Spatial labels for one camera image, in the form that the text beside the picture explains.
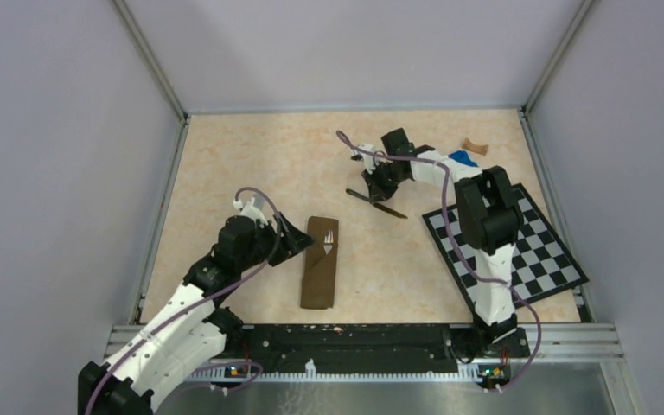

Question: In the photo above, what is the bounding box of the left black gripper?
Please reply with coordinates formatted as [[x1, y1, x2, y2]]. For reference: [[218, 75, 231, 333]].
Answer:
[[238, 211, 316, 271]]

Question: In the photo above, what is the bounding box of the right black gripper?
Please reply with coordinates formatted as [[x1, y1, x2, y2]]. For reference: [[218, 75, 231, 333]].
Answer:
[[362, 159, 408, 204]]

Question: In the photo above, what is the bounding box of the black-handled knife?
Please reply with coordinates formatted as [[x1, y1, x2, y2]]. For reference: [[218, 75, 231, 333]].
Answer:
[[345, 188, 408, 220]]

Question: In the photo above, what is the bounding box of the brown cloth napkin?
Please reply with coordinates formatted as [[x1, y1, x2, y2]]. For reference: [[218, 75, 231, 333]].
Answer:
[[299, 216, 340, 310]]

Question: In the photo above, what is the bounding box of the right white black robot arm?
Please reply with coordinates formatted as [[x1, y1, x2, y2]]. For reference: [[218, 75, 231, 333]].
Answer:
[[337, 128, 524, 356]]

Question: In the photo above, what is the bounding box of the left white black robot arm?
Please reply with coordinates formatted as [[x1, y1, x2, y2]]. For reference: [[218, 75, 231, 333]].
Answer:
[[77, 189, 315, 414]]

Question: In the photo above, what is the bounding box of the blue toy car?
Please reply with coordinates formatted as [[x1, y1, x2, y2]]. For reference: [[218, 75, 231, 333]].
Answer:
[[448, 150, 478, 168]]

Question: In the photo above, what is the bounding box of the small brown wooden piece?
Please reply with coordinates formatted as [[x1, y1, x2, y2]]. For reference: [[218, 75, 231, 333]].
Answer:
[[461, 138, 489, 156]]

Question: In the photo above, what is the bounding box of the black white checkerboard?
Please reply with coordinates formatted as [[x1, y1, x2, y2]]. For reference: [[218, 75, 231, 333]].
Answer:
[[422, 183, 589, 311]]

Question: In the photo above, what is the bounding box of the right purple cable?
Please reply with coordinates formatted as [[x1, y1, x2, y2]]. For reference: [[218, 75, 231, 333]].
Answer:
[[335, 130, 542, 392]]

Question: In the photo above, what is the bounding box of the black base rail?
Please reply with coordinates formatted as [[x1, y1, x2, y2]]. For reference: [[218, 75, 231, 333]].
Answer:
[[221, 323, 530, 374]]

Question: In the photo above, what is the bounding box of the aluminium frame rail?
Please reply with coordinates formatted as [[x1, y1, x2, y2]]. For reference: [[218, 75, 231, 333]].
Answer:
[[535, 322, 625, 363]]

